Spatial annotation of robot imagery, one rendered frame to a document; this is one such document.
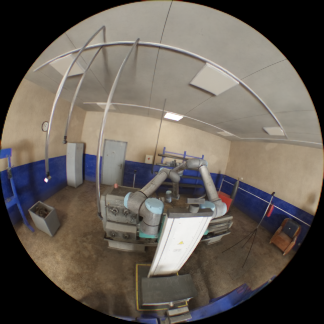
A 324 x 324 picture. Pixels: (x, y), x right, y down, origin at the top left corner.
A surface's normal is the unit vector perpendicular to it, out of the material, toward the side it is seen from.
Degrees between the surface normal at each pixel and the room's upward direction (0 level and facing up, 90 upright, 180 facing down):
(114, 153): 90
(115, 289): 0
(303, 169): 90
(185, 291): 0
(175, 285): 0
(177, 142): 90
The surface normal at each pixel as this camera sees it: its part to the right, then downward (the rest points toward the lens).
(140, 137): 0.16, 0.16
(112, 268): 0.18, -0.97
